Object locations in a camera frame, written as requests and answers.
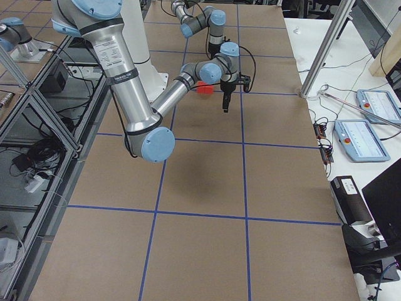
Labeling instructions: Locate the far teach pendant tablet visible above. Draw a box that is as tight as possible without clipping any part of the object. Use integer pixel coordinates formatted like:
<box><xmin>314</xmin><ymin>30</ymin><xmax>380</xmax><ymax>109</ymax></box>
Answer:
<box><xmin>357</xmin><ymin>89</ymin><xmax>400</xmax><ymax>125</ymax></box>

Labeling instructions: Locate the black computer monitor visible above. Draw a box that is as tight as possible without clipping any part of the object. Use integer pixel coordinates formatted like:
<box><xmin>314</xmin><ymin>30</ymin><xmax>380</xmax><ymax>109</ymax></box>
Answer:
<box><xmin>341</xmin><ymin>161</ymin><xmax>400</xmax><ymax>284</ymax></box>

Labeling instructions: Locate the red cube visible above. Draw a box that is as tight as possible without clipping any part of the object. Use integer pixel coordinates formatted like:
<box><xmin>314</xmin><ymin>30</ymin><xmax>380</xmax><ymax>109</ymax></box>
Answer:
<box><xmin>194</xmin><ymin>81</ymin><xmax>208</xmax><ymax>94</ymax></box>

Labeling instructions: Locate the small circuit board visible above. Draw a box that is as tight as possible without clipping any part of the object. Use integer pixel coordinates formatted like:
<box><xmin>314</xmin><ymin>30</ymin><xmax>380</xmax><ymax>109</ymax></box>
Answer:
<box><xmin>313</xmin><ymin>122</ymin><xmax>326</xmax><ymax>139</ymax></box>

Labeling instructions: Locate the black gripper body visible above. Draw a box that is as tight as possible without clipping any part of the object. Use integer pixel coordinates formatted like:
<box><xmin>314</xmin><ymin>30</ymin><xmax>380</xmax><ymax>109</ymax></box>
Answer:
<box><xmin>206</xmin><ymin>42</ymin><xmax>222</xmax><ymax>58</ymax></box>
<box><xmin>220</xmin><ymin>79</ymin><xmax>242</xmax><ymax>93</ymax></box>

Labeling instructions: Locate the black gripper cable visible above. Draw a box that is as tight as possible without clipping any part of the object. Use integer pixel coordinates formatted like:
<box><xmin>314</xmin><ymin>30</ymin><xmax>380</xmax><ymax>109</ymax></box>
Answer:
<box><xmin>237</xmin><ymin>45</ymin><xmax>257</xmax><ymax>93</ymax></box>

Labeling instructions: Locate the white power strip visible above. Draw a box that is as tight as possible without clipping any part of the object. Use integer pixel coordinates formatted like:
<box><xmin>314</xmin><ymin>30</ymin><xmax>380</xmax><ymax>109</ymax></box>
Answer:
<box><xmin>24</xmin><ymin>175</ymin><xmax>44</xmax><ymax>193</ymax></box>

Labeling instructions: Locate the red cube block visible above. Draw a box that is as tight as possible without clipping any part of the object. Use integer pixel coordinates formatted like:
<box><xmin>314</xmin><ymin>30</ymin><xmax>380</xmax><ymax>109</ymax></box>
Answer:
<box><xmin>204</xmin><ymin>85</ymin><xmax>214</xmax><ymax>95</ymax></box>

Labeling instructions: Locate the aluminium frame post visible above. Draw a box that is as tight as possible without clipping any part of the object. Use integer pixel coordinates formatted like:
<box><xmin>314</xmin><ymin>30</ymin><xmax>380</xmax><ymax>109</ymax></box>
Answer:
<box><xmin>299</xmin><ymin>0</ymin><xmax>355</xmax><ymax>98</ymax></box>

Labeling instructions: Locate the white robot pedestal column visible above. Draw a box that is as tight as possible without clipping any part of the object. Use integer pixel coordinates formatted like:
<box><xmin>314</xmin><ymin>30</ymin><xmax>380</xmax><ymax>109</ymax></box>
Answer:
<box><xmin>120</xmin><ymin>0</ymin><xmax>169</xmax><ymax>103</ymax></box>

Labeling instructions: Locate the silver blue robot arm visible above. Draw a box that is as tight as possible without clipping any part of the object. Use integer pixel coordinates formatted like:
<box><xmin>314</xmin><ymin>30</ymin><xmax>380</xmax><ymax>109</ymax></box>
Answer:
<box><xmin>52</xmin><ymin>1</ymin><xmax>249</xmax><ymax>162</ymax></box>
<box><xmin>170</xmin><ymin>1</ymin><xmax>226</xmax><ymax>58</ymax></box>

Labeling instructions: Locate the near teach pendant tablet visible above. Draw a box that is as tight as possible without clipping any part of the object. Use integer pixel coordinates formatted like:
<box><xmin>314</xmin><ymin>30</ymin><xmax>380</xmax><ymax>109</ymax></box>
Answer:
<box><xmin>334</xmin><ymin>119</ymin><xmax>391</xmax><ymax>162</ymax></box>

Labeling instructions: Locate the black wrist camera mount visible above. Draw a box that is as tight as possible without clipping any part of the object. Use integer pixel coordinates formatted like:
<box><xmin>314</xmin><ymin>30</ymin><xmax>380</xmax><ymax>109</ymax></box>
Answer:
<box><xmin>237</xmin><ymin>74</ymin><xmax>251</xmax><ymax>93</ymax></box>

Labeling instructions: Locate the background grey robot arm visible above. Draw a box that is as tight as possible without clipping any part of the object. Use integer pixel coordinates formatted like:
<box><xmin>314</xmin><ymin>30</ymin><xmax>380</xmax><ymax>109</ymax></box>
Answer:
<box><xmin>1</xmin><ymin>17</ymin><xmax>46</xmax><ymax>63</ymax></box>

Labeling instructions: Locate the teach pendant tablet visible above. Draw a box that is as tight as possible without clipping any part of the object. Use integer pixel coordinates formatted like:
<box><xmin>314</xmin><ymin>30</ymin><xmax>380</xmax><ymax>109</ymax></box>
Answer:
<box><xmin>357</xmin><ymin>89</ymin><xmax>400</xmax><ymax>125</ymax></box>
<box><xmin>334</xmin><ymin>119</ymin><xmax>391</xmax><ymax>162</ymax></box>

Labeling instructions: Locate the aluminium frame table left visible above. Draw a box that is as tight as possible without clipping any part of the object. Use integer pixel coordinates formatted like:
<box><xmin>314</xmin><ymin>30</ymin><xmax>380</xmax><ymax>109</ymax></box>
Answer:
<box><xmin>1</xmin><ymin>33</ymin><xmax>109</xmax><ymax>300</ymax></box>

